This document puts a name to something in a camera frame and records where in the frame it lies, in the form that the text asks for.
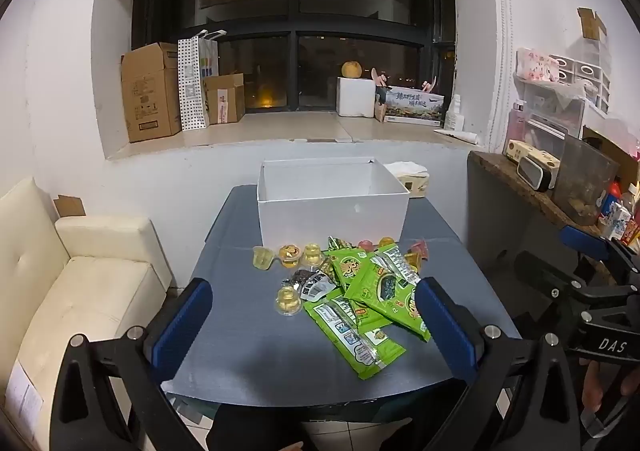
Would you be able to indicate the brown cardboard box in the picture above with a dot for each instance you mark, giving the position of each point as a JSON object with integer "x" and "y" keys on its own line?
{"x": 625, "y": 151}

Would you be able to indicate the dotted white paper bag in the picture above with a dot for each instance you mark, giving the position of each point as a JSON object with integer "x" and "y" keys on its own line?
{"x": 192, "y": 81}

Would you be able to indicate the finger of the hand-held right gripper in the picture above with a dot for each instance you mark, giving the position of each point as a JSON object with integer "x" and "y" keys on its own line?
{"x": 582, "y": 238}
{"x": 537, "y": 268}

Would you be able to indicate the cork top side table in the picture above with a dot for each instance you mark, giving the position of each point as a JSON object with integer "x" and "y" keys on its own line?
{"x": 500, "y": 211}

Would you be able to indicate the cream dotted box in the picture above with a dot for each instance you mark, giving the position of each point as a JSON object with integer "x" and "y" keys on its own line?
{"x": 540, "y": 153}

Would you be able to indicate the brown cardboard scrap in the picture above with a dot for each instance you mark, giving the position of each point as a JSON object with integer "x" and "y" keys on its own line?
{"x": 591, "y": 24}

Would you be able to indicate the green snack packet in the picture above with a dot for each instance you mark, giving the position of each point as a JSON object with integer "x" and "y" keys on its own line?
{"x": 350, "y": 341}
{"x": 347, "y": 271}
{"x": 340, "y": 245}
{"x": 372, "y": 321}
{"x": 387, "y": 298}

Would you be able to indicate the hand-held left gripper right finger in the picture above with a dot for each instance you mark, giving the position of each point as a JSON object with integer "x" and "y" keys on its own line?
{"x": 445, "y": 326}

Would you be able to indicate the rolled white paper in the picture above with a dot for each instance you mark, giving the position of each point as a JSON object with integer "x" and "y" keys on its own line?
{"x": 457, "y": 136}

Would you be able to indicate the pink jelly cup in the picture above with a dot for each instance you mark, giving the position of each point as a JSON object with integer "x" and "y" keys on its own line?
{"x": 366, "y": 246}
{"x": 419, "y": 247}

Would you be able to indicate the black window frame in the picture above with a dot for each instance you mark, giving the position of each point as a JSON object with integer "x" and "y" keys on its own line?
{"x": 294, "y": 23}

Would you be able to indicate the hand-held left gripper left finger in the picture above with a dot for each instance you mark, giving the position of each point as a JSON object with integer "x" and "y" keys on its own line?
{"x": 182, "y": 326}

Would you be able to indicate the person's right hand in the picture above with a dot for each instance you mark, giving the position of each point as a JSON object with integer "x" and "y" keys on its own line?
{"x": 594, "y": 386}

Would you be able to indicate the large cardboard box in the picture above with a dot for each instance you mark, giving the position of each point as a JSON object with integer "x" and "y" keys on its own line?
{"x": 147, "y": 91}

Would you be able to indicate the cream tissue pack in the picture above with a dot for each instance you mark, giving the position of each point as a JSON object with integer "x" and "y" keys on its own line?
{"x": 416, "y": 181}

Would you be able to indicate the white foam box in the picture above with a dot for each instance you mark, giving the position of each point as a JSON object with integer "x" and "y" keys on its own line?
{"x": 356, "y": 98}

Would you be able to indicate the brown cardboard piece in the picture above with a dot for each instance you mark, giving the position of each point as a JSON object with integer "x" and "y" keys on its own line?
{"x": 70, "y": 206}

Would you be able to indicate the long printed box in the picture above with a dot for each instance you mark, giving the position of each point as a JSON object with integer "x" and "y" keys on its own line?
{"x": 412, "y": 106}

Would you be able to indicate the clear plastic jar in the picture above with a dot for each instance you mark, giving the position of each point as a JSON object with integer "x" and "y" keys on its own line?
{"x": 585, "y": 181}

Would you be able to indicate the yellow pomelo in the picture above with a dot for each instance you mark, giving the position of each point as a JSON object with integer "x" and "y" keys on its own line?
{"x": 352, "y": 70}

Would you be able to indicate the white drawer organizer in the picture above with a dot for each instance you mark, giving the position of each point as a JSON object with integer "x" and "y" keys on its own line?
{"x": 582, "y": 76}

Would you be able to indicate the black and white device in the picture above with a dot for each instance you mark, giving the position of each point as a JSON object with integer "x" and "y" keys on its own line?
{"x": 532, "y": 175}

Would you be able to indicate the pink bottle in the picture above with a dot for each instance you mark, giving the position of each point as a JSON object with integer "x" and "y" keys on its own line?
{"x": 515, "y": 131}

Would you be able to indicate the small cardboard box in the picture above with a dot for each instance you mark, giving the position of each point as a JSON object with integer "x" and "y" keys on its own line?
{"x": 225, "y": 101}

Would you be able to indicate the clear plastic storage box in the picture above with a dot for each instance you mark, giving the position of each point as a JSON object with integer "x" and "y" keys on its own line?
{"x": 550, "y": 108}

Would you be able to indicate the small drink carton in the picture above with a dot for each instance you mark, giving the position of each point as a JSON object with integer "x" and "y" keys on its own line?
{"x": 616, "y": 222}

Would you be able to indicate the cream sofa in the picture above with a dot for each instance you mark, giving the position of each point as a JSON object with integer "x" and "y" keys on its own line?
{"x": 85, "y": 291}

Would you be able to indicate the person's dark pants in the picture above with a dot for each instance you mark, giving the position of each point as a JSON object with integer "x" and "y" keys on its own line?
{"x": 255, "y": 428}

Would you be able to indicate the silver black snack packet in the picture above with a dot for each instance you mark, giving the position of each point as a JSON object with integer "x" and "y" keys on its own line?
{"x": 310, "y": 285}

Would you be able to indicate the orange jelly cup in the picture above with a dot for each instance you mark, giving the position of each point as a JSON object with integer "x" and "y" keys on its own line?
{"x": 290, "y": 255}
{"x": 412, "y": 265}

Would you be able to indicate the pink floral pouch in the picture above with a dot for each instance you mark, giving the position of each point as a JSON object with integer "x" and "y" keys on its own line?
{"x": 537, "y": 65}

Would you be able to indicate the white paper sheet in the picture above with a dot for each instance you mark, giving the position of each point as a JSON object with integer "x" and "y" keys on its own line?
{"x": 24, "y": 393}

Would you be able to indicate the white bottle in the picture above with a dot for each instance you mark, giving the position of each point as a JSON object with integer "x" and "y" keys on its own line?
{"x": 454, "y": 116}

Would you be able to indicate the pale yellow jelly cup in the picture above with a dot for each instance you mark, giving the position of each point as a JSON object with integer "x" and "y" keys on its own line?
{"x": 264, "y": 259}

